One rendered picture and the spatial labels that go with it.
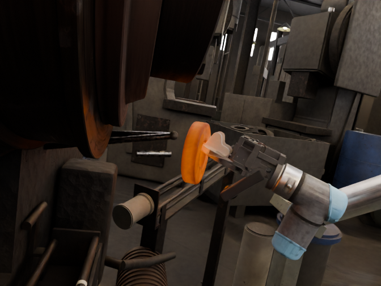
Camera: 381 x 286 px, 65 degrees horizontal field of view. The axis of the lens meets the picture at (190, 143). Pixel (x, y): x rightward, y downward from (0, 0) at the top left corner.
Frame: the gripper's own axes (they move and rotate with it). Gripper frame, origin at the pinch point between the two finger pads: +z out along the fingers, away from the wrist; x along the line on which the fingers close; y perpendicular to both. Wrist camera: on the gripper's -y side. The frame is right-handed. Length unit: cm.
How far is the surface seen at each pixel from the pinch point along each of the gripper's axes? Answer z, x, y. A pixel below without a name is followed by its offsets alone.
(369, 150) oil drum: -113, -281, 20
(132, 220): 3.9, 13.0, -19.5
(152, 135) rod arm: 0.9, 31.1, 4.9
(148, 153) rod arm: -0.2, 32.4, 2.6
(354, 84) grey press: -72, -312, 79
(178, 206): -0.4, -10.6, -21.5
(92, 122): -2, 52, 9
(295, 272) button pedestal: -48, -47, -38
